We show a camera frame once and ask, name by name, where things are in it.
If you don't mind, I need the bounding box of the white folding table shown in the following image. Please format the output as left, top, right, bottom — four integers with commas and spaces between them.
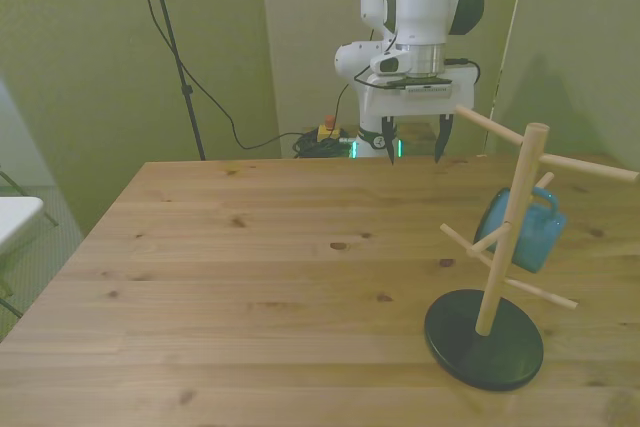
0, 164, 60, 321

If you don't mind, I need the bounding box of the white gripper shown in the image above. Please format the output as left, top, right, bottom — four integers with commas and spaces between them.
364, 65, 477, 167

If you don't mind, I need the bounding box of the black camera stand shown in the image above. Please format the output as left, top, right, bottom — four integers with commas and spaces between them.
127, 0, 207, 162

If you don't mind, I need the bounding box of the yellow emergency stop box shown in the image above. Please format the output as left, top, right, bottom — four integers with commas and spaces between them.
317, 115, 342, 142

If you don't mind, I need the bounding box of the wooden mug tree black base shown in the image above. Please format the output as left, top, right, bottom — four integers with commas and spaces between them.
424, 104, 640, 392

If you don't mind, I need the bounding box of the blue ceramic mug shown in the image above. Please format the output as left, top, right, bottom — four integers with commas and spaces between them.
472, 186, 568, 274

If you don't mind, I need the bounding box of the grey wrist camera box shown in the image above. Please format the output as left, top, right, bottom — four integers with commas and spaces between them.
402, 83, 455, 99

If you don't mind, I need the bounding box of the black coiled cable bundle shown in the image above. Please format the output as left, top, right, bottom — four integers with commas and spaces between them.
292, 129, 354, 159

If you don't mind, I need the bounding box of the black camera cable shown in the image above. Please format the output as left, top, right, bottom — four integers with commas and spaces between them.
128, 0, 306, 151

